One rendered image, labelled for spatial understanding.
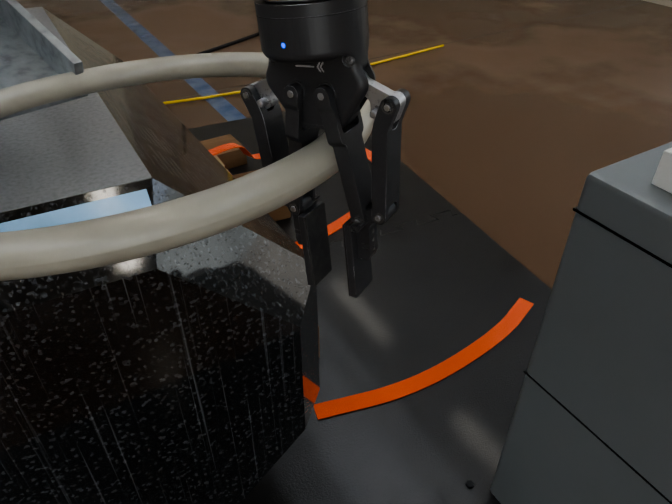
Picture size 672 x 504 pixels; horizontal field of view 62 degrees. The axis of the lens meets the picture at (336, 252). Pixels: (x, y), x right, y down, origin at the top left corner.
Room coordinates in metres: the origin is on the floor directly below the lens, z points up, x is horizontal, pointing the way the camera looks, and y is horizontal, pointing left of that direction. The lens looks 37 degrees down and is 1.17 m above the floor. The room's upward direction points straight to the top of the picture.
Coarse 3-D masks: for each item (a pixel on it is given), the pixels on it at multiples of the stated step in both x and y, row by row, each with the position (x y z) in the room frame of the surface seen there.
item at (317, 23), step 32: (256, 0) 0.40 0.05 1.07; (320, 0) 0.37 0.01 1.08; (352, 0) 0.38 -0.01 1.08; (288, 32) 0.37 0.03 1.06; (320, 32) 0.36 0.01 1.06; (352, 32) 0.37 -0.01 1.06; (288, 64) 0.40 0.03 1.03; (320, 64) 0.38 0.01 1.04; (352, 64) 0.37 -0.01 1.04; (352, 96) 0.37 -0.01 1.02; (320, 128) 0.38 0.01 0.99
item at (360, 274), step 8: (344, 224) 0.36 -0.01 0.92; (344, 232) 0.36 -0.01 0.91; (352, 232) 0.36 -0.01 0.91; (344, 240) 0.36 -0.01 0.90; (352, 240) 0.36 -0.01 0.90; (344, 248) 0.36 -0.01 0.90; (352, 248) 0.36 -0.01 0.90; (352, 256) 0.36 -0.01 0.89; (352, 264) 0.36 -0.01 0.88; (360, 264) 0.37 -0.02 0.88; (368, 264) 0.38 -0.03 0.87; (352, 272) 0.36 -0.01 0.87; (360, 272) 0.36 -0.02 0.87; (368, 272) 0.37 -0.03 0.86; (352, 280) 0.36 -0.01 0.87; (360, 280) 0.36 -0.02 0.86; (368, 280) 0.37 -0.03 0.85; (352, 288) 0.36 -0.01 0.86; (360, 288) 0.36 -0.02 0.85; (352, 296) 0.36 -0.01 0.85
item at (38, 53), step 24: (0, 0) 0.83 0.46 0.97; (0, 24) 0.83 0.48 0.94; (24, 24) 0.78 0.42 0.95; (0, 48) 0.77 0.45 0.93; (24, 48) 0.78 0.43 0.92; (48, 48) 0.74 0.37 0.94; (0, 72) 0.71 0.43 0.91; (24, 72) 0.72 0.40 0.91; (48, 72) 0.73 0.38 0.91; (0, 120) 0.62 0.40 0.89
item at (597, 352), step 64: (640, 192) 0.61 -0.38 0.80; (576, 256) 0.64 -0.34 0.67; (640, 256) 0.57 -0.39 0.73; (576, 320) 0.61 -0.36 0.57; (640, 320) 0.54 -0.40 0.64; (576, 384) 0.58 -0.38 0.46; (640, 384) 0.51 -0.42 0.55; (512, 448) 0.64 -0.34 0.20; (576, 448) 0.55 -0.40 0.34; (640, 448) 0.48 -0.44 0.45
